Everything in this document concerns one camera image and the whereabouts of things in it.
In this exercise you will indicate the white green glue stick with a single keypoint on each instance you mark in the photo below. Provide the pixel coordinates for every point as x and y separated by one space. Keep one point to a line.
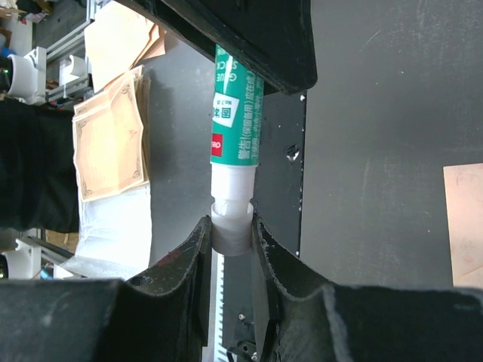
236 125

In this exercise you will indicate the white glue stick cap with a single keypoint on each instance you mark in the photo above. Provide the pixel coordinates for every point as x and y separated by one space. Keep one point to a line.
232 235

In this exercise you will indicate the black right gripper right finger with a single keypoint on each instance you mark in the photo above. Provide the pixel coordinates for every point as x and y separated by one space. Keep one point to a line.
301 316

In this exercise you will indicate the stack of spare letter papers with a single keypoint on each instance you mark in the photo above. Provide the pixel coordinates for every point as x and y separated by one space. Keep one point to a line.
111 138

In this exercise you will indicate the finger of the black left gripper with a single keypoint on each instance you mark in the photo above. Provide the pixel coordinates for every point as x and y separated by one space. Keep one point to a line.
271 38

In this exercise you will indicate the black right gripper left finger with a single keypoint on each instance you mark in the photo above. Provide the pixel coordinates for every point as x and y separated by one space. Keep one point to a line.
161 314

